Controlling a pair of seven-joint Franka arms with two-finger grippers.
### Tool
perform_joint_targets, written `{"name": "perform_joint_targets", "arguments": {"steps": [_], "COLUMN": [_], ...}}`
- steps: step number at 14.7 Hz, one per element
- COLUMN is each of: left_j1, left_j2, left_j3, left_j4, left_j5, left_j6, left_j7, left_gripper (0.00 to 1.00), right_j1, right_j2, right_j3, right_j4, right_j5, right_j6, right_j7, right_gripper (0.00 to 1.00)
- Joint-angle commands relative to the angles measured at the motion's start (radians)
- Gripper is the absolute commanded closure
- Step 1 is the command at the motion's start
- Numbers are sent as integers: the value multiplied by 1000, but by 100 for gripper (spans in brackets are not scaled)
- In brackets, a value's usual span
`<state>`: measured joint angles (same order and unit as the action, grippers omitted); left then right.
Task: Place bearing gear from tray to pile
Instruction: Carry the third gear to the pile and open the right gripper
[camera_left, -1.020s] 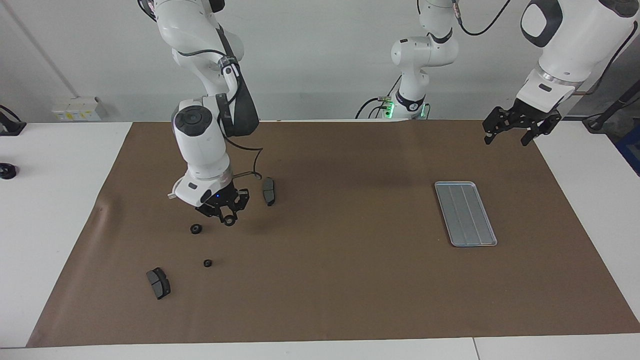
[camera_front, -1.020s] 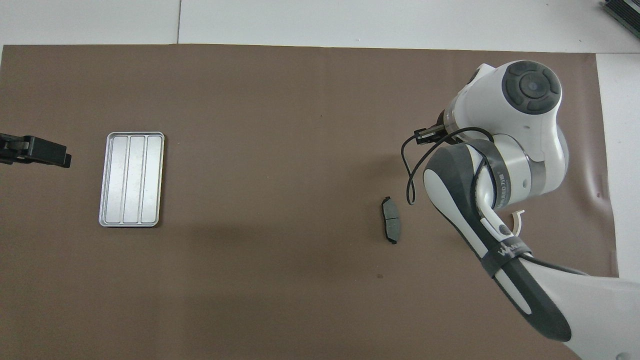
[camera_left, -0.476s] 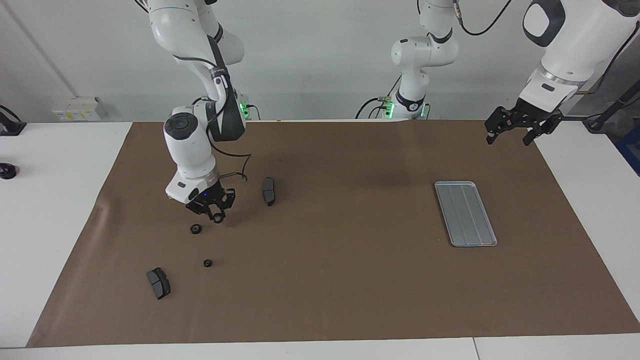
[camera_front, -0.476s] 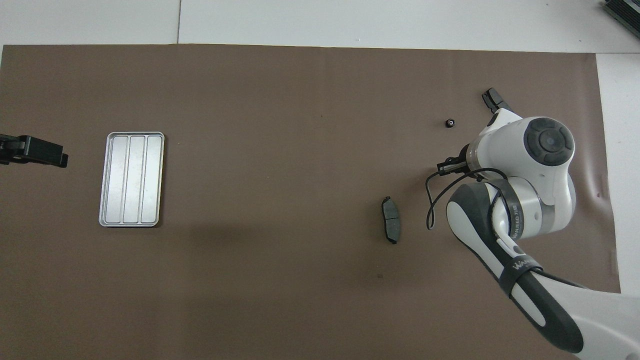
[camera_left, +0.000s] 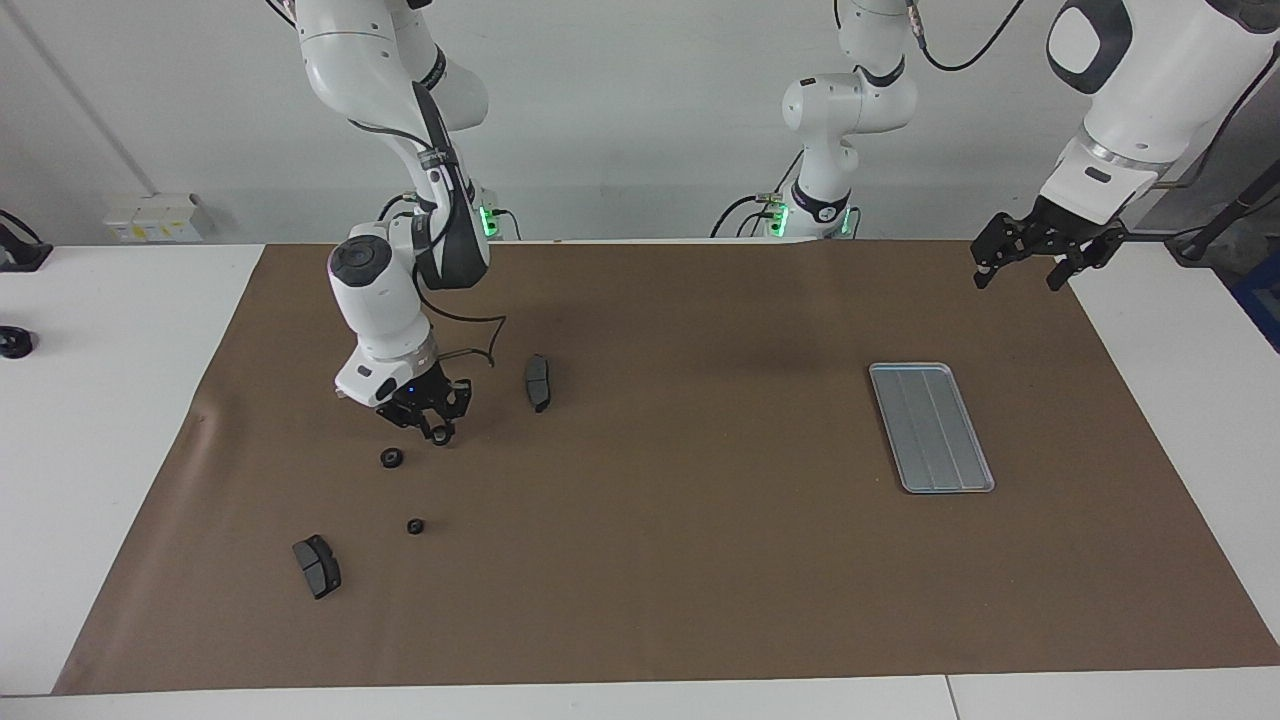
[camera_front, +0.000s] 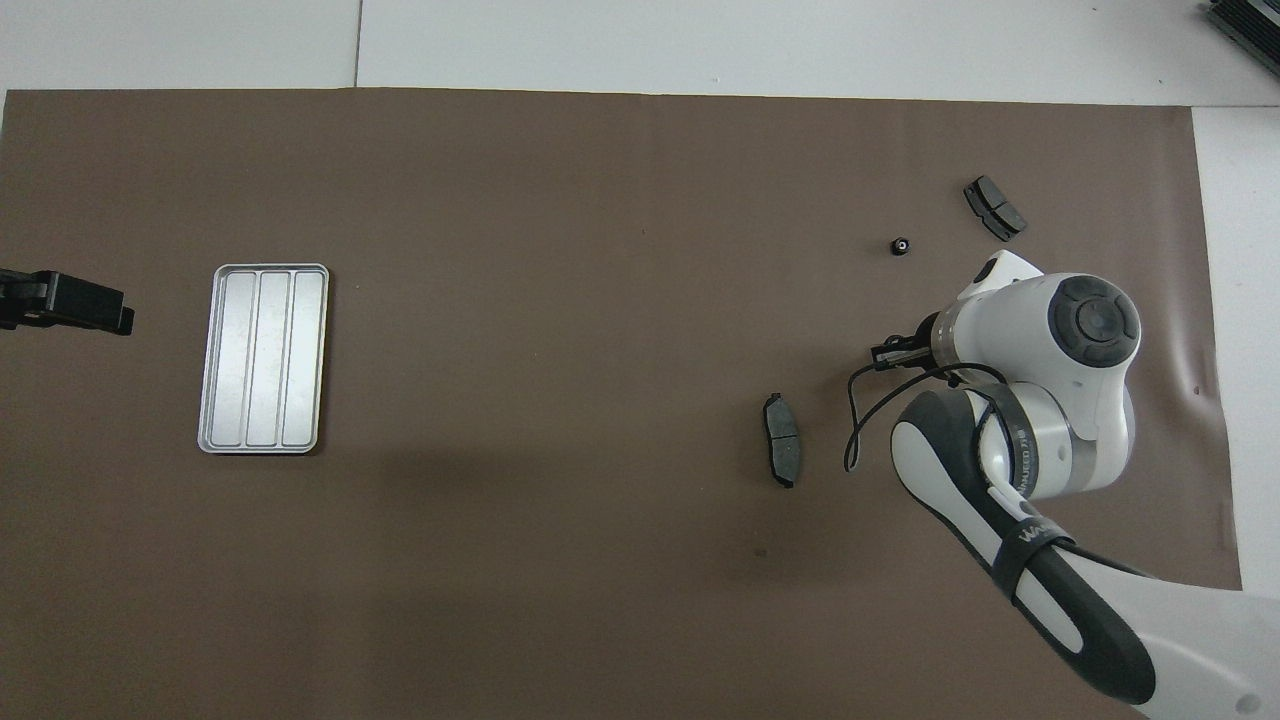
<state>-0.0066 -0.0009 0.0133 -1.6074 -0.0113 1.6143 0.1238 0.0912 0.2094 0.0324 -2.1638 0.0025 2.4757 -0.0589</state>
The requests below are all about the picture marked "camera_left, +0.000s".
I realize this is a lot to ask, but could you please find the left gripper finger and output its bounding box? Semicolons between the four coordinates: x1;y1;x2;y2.
971;212;1038;291
1046;224;1130;294

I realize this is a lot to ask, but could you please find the silver metal tray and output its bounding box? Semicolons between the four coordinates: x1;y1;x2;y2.
868;362;997;495

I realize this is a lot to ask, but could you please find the black stand pole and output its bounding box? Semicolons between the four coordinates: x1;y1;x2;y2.
1165;155;1280;266

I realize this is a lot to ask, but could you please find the short grey brake pad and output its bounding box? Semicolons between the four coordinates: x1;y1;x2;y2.
292;534;343;601

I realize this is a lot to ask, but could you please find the blue box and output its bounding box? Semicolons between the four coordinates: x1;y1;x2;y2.
1230;250;1280;353

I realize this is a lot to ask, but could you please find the brown paper table mat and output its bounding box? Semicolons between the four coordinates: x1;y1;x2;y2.
52;238;1280;696

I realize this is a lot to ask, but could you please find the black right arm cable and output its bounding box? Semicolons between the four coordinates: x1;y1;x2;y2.
350;80;508;369

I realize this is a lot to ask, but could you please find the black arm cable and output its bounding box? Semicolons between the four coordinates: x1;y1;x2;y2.
350;80;508;369
905;0;1280;191

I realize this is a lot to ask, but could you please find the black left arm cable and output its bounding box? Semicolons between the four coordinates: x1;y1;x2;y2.
905;0;1280;191

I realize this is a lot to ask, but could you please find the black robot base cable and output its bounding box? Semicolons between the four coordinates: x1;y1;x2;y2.
375;193;421;243
710;150;806;239

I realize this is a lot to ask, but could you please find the white wall socket box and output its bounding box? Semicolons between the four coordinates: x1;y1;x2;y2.
103;192;206;245

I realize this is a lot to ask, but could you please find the black clamp mount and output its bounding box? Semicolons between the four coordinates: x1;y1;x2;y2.
0;208;54;273

